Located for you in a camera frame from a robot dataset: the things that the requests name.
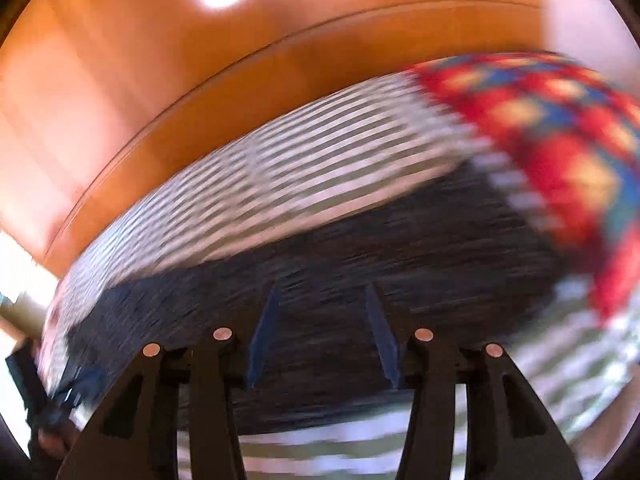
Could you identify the wooden wardrobe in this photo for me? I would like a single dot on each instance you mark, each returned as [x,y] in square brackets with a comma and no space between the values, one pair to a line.
[150,85]

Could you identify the dark leaf print pants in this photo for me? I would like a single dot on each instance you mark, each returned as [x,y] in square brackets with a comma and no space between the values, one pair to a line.
[350,260]

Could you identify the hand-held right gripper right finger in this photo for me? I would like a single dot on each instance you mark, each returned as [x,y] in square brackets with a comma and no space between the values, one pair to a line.
[382,332]

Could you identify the red blue patterned blanket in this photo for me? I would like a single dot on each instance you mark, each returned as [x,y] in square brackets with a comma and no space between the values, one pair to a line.
[555,135]

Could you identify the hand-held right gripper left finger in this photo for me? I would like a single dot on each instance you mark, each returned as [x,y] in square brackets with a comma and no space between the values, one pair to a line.
[264,332]

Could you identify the person's left hand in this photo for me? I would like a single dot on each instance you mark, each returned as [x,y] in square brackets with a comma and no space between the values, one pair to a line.
[52,442]

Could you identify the window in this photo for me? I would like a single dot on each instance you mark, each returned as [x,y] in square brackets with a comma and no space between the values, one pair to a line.
[20,280]

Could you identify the green white checkered bed sheet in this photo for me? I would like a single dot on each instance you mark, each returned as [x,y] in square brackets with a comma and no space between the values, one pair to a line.
[280,160]

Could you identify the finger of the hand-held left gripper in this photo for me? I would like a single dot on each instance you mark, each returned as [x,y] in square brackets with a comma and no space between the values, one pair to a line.
[70,395]

